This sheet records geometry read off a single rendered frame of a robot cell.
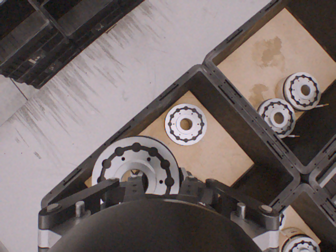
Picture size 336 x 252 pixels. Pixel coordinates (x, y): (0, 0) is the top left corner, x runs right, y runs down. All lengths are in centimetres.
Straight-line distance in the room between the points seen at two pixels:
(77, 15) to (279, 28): 117
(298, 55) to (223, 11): 34
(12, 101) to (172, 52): 172
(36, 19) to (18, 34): 14
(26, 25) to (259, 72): 125
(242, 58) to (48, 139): 71
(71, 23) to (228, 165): 126
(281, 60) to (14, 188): 101
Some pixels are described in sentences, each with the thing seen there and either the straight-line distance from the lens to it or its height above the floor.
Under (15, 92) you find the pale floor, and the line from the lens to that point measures 194.
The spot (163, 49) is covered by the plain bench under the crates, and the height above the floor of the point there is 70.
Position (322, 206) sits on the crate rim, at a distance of 40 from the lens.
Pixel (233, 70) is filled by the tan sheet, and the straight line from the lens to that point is 40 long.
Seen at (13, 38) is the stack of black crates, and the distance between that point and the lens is 126.
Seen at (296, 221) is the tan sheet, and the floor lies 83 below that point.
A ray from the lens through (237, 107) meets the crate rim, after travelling 26.
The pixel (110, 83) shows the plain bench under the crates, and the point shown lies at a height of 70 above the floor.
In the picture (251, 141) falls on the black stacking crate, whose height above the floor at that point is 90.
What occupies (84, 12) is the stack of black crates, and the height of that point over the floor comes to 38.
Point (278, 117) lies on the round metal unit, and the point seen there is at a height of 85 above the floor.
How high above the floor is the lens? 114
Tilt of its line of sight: 87 degrees down
